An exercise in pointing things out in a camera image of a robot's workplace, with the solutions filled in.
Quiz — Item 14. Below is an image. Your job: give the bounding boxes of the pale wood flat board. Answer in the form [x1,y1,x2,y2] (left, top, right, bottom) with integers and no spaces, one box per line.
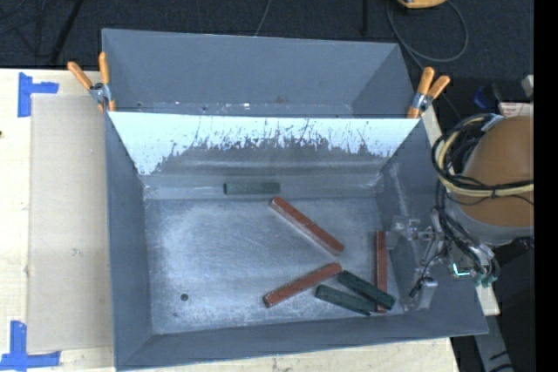
[26,94,116,355]

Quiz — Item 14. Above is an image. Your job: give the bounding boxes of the grey metal bin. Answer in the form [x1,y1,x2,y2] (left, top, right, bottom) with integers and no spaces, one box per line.
[100,28,490,371]

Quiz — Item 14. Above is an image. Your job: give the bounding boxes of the dark green flat block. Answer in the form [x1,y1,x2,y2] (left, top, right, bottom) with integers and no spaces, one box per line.
[223,181,282,196]
[337,270,398,311]
[314,284,377,317]

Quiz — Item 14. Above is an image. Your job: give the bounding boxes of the red-brown flat block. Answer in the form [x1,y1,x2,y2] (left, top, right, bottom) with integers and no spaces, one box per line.
[262,261,344,309]
[375,229,390,315]
[268,195,346,257]

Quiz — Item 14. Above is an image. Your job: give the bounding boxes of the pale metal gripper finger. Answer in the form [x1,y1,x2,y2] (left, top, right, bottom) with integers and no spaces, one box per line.
[402,276,439,314]
[386,215,444,251]

